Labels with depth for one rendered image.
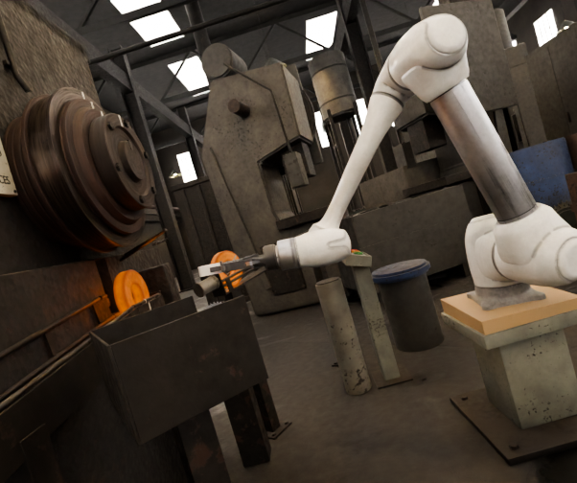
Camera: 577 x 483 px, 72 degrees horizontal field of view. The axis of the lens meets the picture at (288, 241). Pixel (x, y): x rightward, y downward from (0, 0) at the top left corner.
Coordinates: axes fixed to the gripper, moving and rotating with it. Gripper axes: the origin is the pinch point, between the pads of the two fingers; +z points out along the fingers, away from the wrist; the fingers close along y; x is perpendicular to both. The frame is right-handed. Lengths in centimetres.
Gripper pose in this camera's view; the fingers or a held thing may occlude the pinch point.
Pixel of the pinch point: (211, 269)
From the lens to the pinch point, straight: 119.6
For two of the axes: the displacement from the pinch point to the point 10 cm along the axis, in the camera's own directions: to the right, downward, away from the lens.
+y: 0.4, -0.5, 10.0
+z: -9.8, 1.9, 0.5
